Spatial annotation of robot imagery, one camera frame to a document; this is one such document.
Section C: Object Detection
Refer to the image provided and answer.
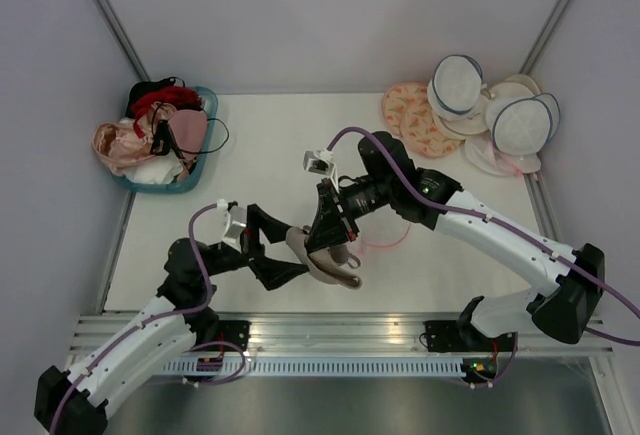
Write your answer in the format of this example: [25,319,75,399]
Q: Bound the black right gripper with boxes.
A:
[304,177,394,253]

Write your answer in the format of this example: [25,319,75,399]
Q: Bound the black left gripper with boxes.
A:
[198,204,312,289]

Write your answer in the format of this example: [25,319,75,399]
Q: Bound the mauve bra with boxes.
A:
[285,226,362,290]

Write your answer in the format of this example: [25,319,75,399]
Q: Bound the white mesh bag pink zipper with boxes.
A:
[354,222,411,254]

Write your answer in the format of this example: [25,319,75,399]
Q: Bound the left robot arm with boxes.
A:
[34,200,307,434]

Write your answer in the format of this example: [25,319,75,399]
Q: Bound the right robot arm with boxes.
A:
[303,131,604,350]

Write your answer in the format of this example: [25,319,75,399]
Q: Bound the white bra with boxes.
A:
[124,157,183,185]

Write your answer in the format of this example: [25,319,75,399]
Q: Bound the dusty pink bra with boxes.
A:
[168,109,208,159]

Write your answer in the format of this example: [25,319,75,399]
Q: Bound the black bra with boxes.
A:
[124,75,230,157]

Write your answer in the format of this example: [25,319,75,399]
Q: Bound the floral peach laundry bag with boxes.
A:
[381,82,430,136]

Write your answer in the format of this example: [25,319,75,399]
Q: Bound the red lace bra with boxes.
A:
[131,86,202,119]

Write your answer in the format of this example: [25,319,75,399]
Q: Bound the flat white bag pink trim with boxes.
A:
[464,132,541,177]

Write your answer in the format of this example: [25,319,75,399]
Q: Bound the peach satin bra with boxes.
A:
[92,123,155,176]

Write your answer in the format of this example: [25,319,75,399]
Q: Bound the white mesh bag blue trim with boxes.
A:
[429,54,483,121]

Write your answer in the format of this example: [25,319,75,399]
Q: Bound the large white bag blue trim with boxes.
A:
[485,93,561,156]

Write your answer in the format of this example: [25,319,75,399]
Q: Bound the cream laundry bag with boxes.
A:
[427,75,538,140]

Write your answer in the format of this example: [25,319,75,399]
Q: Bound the teal plastic basket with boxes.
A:
[104,86,218,195]

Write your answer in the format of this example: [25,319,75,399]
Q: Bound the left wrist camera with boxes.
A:
[217,200,248,253]

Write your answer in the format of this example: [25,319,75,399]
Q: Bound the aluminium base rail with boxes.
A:
[69,311,613,358]

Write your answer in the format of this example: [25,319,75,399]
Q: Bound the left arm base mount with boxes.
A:
[192,320,250,352]

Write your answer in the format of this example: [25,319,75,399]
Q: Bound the white slotted cable duct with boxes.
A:
[158,356,465,378]

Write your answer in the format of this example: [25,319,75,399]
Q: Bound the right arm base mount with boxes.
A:
[421,320,483,353]

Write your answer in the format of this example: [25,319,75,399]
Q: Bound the aluminium side rail right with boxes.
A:
[524,173,563,242]

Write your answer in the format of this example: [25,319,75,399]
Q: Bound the aluminium frame post left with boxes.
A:
[92,0,150,81]

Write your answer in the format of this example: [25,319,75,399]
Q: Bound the aluminium frame post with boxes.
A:
[519,0,574,75]
[92,0,150,81]

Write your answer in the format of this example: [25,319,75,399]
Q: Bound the aluminium frame post right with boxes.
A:
[519,0,574,75]

